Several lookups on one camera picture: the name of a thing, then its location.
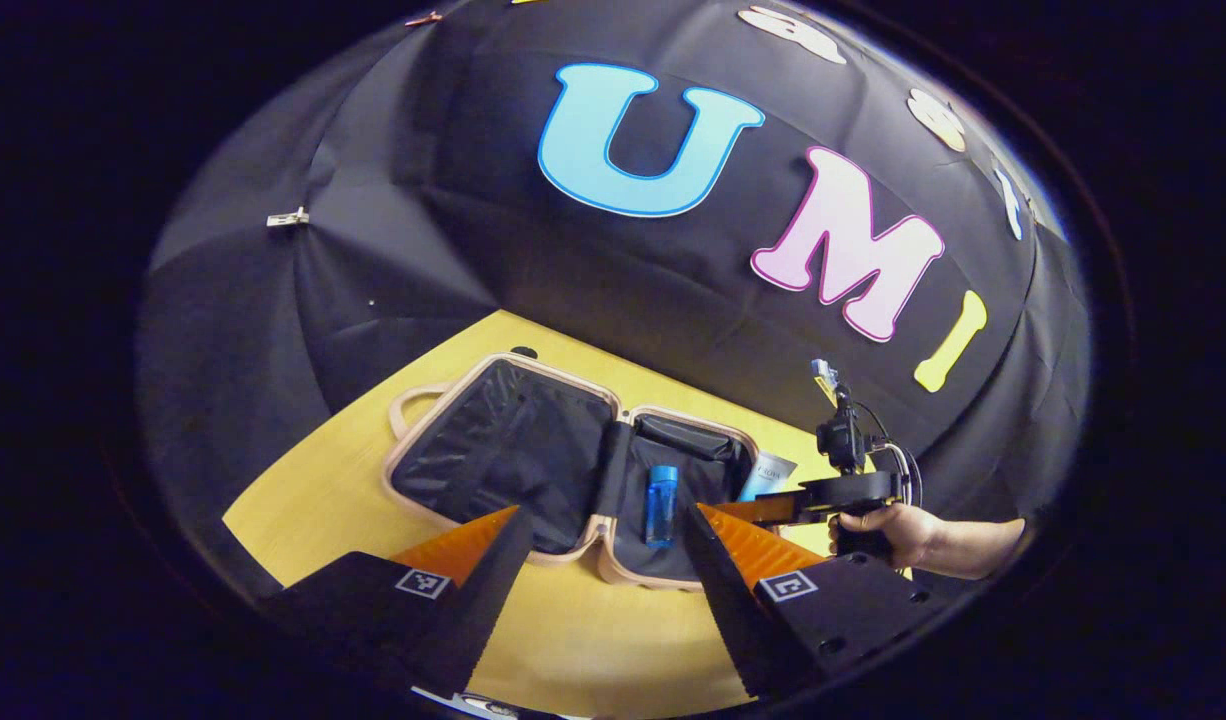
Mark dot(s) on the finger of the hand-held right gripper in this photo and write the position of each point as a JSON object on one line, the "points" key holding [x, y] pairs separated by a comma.
{"points": [[788, 503]]}

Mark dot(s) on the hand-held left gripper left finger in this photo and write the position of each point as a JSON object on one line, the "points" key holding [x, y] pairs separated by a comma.
{"points": [[493, 590]]}

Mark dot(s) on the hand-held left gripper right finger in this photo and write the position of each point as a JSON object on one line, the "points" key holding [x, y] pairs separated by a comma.
{"points": [[723, 600]]}

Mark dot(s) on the white skin care tube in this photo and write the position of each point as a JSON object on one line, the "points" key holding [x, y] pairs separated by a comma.
{"points": [[768, 478]]}

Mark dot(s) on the blue skin care bottle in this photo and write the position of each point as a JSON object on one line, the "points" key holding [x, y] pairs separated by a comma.
{"points": [[661, 505]]}

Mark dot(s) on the pink suitcase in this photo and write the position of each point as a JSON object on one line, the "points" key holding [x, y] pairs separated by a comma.
{"points": [[513, 450]]}

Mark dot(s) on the black backdrop cloth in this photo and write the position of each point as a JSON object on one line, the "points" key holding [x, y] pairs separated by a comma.
{"points": [[373, 200]]}

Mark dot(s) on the silver metal clip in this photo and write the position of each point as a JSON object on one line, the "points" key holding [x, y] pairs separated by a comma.
{"points": [[288, 217]]}

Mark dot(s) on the copper metal clip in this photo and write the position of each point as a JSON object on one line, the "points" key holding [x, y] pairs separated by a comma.
{"points": [[423, 18]]}

